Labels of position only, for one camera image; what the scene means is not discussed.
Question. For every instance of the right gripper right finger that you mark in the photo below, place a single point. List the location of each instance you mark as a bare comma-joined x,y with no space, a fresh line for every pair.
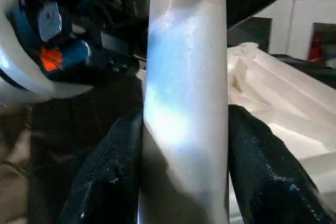
273,182

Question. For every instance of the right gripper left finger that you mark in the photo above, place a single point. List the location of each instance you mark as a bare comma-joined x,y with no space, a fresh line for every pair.
105,182

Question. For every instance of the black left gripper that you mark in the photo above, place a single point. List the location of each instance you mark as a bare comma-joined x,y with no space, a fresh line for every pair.
100,30

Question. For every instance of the white plastic table top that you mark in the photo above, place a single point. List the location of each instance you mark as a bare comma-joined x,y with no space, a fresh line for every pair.
283,114

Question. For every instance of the white plastic table leg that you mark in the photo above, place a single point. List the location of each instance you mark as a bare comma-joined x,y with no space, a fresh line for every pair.
184,103

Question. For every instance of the white glass-door cabinet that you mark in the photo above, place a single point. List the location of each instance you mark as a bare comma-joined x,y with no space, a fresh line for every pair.
310,3

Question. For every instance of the black table mat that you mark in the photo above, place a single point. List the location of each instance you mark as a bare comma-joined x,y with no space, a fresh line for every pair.
68,124

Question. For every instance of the red bottle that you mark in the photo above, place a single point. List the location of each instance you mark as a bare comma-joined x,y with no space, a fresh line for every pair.
316,45

